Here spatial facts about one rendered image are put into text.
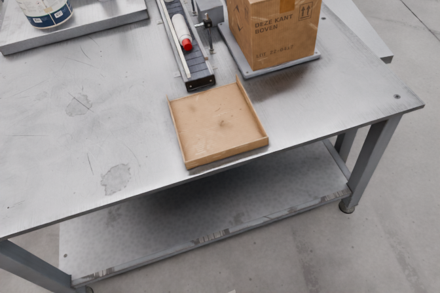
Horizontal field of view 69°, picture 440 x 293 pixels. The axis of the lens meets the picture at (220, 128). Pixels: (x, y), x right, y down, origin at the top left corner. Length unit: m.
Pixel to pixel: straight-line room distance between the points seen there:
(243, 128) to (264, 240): 0.84
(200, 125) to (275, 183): 0.68
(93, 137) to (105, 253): 0.66
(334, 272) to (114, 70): 1.33
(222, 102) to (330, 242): 0.97
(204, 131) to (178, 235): 0.65
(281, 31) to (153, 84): 0.50
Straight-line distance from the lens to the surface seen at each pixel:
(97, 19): 1.63
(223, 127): 1.05
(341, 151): 1.80
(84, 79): 1.40
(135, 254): 1.59
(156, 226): 1.60
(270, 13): 1.08
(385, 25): 3.05
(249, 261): 1.71
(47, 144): 1.23
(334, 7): 1.58
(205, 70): 1.18
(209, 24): 1.26
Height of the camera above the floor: 1.64
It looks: 51 degrees down
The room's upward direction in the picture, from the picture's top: 10 degrees counter-clockwise
